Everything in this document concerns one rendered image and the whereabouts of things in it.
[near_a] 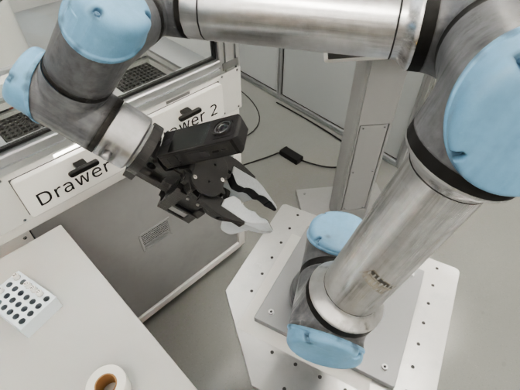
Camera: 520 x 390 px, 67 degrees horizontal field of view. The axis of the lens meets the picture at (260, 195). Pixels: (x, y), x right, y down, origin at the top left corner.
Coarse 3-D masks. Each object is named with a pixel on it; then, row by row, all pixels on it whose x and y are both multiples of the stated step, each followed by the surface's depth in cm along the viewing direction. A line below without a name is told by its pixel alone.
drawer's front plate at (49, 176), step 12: (72, 156) 92; (84, 156) 94; (96, 156) 96; (36, 168) 89; (48, 168) 89; (60, 168) 91; (72, 168) 93; (108, 168) 101; (12, 180) 86; (24, 180) 86; (36, 180) 88; (48, 180) 90; (60, 180) 93; (72, 180) 95; (84, 180) 98; (96, 180) 100; (24, 192) 88; (36, 192) 90; (60, 192) 94; (72, 192) 97; (24, 204) 89; (36, 204) 91; (48, 204) 94
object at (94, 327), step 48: (48, 240) 95; (48, 288) 86; (96, 288) 86; (0, 336) 78; (48, 336) 78; (96, 336) 78; (144, 336) 78; (0, 384) 72; (48, 384) 72; (144, 384) 72; (192, 384) 72
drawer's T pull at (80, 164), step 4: (80, 160) 93; (84, 160) 93; (92, 160) 93; (96, 160) 93; (76, 164) 92; (80, 164) 92; (84, 164) 92; (88, 164) 92; (92, 164) 92; (96, 164) 93; (76, 168) 91; (80, 168) 91; (84, 168) 91; (88, 168) 92; (72, 172) 90; (76, 172) 90; (80, 172) 91; (72, 176) 90
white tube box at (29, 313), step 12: (24, 276) 84; (12, 288) 82; (24, 288) 82; (0, 300) 80; (12, 300) 81; (24, 300) 80; (36, 300) 80; (48, 300) 80; (0, 312) 78; (12, 312) 79; (24, 312) 78; (36, 312) 78; (48, 312) 80; (12, 324) 77; (24, 324) 76; (36, 324) 78
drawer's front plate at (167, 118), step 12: (216, 84) 114; (192, 96) 110; (204, 96) 112; (216, 96) 115; (168, 108) 105; (180, 108) 108; (192, 108) 111; (204, 108) 115; (216, 108) 118; (156, 120) 104; (168, 120) 107; (204, 120) 117
